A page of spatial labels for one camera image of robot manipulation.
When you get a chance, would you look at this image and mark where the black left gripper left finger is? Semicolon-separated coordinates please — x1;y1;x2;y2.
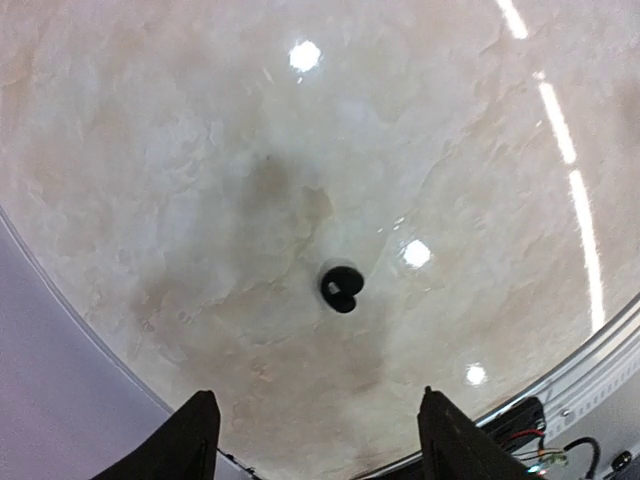
94;390;221;480

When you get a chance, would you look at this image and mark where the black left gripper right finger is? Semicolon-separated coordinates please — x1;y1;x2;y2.
417;387;530;480

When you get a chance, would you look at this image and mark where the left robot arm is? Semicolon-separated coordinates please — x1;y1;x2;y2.
97;388;601;479

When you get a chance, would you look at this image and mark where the black clip earbud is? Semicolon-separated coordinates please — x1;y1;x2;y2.
319;265;365;314

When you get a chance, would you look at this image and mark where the aluminium front rail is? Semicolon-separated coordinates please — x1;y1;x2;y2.
373;298;639;479

